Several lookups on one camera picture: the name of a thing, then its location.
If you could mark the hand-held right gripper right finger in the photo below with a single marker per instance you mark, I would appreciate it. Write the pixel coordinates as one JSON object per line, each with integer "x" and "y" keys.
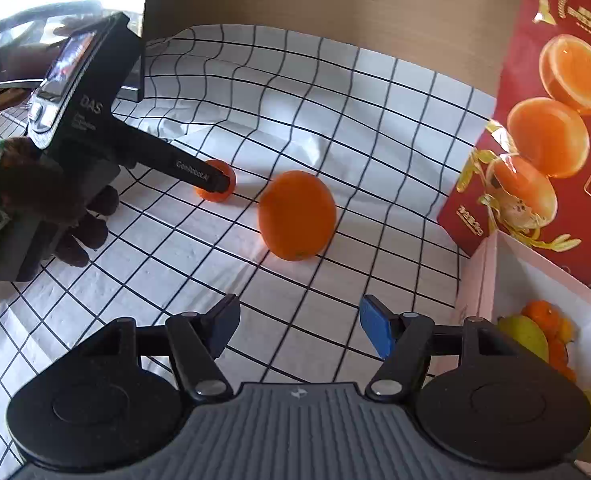
{"x": 375, "y": 325}

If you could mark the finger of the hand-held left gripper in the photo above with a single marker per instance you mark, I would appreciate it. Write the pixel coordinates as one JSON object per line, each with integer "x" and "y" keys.
{"x": 175, "y": 162}

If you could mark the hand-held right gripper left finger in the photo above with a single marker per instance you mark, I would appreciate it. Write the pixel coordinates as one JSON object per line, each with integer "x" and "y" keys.
{"x": 224, "y": 322}

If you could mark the large orange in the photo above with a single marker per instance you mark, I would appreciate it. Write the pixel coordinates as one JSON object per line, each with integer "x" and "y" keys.
{"x": 295, "y": 217}

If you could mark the pink box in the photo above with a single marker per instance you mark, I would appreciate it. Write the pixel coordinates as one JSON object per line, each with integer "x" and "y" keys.
{"x": 520, "y": 280}

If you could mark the person's left hand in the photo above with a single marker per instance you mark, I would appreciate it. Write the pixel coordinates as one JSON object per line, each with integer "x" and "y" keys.
{"x": 50, "y": 185}

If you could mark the white checked cloth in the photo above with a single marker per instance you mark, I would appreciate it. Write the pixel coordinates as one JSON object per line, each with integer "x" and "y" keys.
{"x": 325, "y": 110}

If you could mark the red printed box lid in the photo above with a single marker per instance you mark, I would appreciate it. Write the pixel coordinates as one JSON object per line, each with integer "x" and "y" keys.
{"x": 550, "y": 110}

